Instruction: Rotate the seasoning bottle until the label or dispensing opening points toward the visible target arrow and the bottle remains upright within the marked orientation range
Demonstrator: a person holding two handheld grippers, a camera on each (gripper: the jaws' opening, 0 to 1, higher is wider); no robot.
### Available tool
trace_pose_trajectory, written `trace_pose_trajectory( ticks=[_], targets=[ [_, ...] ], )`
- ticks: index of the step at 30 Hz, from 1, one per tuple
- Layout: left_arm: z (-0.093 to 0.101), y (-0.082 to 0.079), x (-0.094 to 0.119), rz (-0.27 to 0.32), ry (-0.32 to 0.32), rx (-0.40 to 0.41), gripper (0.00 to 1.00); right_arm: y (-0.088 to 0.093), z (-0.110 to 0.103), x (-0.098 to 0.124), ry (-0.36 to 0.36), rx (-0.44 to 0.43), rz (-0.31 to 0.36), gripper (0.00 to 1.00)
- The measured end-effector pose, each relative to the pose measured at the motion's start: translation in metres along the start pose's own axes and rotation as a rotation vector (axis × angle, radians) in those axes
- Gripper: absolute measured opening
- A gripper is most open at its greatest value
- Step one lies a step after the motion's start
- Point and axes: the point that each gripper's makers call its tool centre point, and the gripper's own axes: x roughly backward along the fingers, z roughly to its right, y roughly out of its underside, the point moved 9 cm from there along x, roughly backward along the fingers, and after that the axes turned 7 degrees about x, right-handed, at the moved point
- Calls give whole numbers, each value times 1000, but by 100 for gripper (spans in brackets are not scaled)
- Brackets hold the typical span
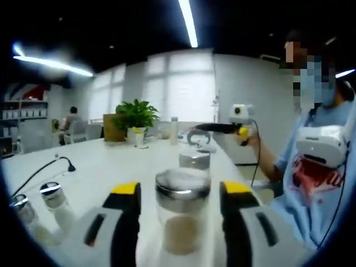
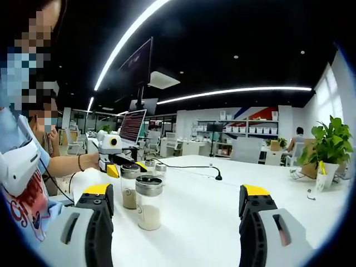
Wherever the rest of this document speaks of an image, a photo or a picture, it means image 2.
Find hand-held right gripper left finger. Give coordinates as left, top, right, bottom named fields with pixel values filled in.
left=38, top=183, right=115, bottom=267

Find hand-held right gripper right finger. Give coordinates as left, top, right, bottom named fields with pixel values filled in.
left=239, top=184, right=315, bottom=267

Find tall seasoning bottle brown powder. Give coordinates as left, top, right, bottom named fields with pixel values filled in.
left=120, top=164, right=141, bottom=210

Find small seasoning bottle white powder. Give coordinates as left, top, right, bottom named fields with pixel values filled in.
left=155, top=163, right=167, bottom=186

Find tall seasoning bottle white powder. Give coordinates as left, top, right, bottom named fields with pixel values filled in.
left=135, top=175, right=164, bottom=231

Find person's left hand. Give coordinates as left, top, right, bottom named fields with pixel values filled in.
left=83, top=152, right=101, bottom=171

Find silver laptop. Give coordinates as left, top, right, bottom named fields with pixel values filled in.
left=118, top=109, right=148, bottom=149

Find white mesh office chair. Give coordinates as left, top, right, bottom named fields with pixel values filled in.
left=165, top=131, right=183, bottom=155
left=146, top=130, right=162, bottom=155

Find small tilted dark screen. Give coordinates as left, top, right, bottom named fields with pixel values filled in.
left=128, top=97, right=160, bottom=116

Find operator person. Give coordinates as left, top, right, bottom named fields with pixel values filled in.
left=0, top=107, right=76, bottom=251

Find white ceiling air vent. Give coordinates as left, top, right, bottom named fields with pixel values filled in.
left=147, top=70, right=181, bottom=90

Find grey office chair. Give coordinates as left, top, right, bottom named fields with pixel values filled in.
left=230, top=136, right=264, bottom=165

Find white paper cup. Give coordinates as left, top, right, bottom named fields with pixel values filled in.
left=315, top=160, right=329, bottom=193

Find small black monitor on stand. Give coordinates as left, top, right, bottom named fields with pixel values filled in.
left=206, top=122, right=224, bottom=157

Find white chest-worn device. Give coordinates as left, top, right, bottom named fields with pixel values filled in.
left=0, top=136, right=42, bottom=199

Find brown cardboard box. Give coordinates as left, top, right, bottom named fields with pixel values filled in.
left=301, top=139, right=320, bottom=179

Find long curved ceiling light strip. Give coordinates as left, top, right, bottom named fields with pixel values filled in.
left=93, top=0, right=170, bottom=91

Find row of white storage bins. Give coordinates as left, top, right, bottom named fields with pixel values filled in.
left=225, top=126, right=279, bottom=135

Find grey shelf unit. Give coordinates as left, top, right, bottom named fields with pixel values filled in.
left=196, top=118, right=279, bottom=140

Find potted green plant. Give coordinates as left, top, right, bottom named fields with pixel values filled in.
left=296, top=115, right=353, bottom=190

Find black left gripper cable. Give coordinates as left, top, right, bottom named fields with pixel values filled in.
left=38, top=157, right=78, bottom=204

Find black gooseneck cable with base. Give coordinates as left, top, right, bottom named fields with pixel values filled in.
left=150, top=157, right=224, bottom=181

